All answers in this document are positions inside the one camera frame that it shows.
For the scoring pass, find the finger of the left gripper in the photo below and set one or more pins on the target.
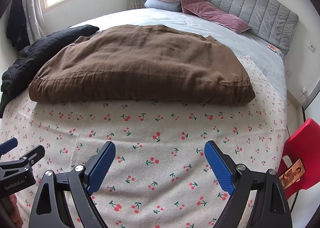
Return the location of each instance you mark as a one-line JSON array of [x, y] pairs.
[[8, 146], [34, 155]]

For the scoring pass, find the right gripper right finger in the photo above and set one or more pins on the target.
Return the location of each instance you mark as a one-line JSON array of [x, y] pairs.
[[270, 208]]

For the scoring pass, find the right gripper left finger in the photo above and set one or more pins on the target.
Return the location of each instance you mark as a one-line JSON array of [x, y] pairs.
[[50, 208]]

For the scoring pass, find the brown jacket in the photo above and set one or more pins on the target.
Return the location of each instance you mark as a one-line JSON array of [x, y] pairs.
[[130, 62]]

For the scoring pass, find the hanging dark clothes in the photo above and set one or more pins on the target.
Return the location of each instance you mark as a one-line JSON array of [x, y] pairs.
[[17, 26]]

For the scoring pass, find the person left hand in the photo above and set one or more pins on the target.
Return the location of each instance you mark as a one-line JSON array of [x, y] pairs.
[[10, 215]]

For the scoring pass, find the black coat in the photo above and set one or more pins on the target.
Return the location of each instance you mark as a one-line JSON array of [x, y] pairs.
[[19, 75]]

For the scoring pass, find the red plastic stool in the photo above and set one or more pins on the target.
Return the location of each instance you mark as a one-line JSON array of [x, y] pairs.
[[302, 148]]

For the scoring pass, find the cherry print blanket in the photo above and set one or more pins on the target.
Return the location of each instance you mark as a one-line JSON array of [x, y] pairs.
[[159, 176]]

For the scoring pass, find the white grey wardrobe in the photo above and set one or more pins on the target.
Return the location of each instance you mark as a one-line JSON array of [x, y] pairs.
[[311, 106]]

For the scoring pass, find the orange white label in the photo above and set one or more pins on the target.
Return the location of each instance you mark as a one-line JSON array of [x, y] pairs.
[[273, 48]]

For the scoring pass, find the light blue bed sheet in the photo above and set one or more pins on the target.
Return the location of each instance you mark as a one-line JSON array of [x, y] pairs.
[[270, 63]]

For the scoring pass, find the grey quilted headboard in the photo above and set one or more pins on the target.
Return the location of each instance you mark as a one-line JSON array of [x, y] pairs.
[[268, 19]]

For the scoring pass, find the folded light blue blanket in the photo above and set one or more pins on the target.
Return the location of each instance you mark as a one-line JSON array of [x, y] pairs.
[[158, 4]]

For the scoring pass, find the pink pillow lying flat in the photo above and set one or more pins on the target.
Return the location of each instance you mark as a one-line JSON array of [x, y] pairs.
[[207, 11]]

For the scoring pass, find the wall socket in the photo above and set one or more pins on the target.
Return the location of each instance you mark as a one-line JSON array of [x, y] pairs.
[[311, 47]]

